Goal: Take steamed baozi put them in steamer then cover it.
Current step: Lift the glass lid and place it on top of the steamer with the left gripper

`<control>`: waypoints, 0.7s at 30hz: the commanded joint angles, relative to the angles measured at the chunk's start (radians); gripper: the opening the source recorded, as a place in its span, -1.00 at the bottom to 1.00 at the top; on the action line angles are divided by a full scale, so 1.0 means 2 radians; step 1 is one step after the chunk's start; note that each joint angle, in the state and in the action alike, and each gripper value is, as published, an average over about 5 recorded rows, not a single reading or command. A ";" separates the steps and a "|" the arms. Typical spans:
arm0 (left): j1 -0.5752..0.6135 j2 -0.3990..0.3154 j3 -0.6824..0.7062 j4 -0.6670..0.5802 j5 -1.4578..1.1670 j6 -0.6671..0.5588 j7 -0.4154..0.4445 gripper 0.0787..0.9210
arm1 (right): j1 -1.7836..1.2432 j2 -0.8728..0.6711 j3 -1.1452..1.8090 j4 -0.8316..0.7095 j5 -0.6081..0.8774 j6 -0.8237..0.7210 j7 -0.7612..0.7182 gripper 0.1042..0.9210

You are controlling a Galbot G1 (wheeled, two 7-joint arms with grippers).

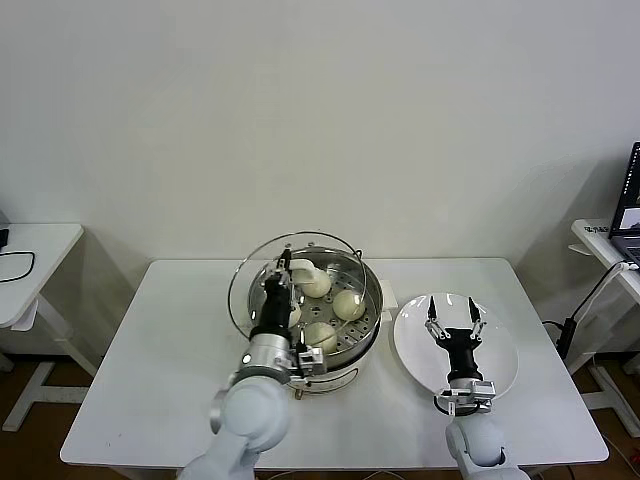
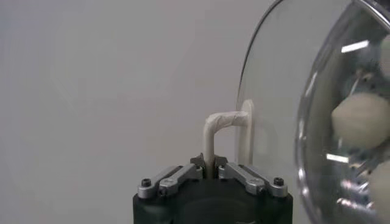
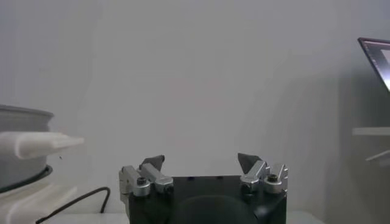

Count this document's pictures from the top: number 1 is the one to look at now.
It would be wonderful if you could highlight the black power strip with cable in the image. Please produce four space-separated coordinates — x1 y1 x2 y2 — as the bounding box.
542 263 624 362

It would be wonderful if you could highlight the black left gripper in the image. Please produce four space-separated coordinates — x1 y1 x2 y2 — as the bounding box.
248 247 298 338

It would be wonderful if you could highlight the white laptop cable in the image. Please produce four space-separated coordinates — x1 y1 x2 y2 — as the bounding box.
582 262 640 314

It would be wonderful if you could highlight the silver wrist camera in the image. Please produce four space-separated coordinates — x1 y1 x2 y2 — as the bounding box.
433 379 497 416
287 337 330 389

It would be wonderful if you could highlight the round glass pot lid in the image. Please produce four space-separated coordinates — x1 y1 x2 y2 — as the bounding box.
228 229 370 352

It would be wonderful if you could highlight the white side desk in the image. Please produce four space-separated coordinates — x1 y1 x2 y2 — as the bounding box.
0 222 101 432
571 218 640 426

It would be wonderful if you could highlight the thin black looped cable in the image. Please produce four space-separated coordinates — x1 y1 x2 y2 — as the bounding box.
0 249 37 284

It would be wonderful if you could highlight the white electric cooker base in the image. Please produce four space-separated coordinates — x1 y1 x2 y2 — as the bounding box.
233 244 399 402

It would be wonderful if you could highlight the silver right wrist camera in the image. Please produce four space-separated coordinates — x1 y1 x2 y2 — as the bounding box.
433 379 497 416

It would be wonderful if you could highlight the open dark laptop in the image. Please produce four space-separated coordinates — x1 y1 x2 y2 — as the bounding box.
608 142 640 266

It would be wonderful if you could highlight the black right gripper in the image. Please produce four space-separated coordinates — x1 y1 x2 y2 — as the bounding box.
424 295 488 384

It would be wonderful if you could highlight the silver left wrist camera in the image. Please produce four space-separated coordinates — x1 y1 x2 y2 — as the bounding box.
287 337 330 389

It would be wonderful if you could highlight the stainless steel steamer basket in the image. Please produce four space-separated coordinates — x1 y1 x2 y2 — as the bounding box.
248 248 385 364

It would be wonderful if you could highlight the white round plate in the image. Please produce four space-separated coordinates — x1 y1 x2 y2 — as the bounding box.
393 292 520 402

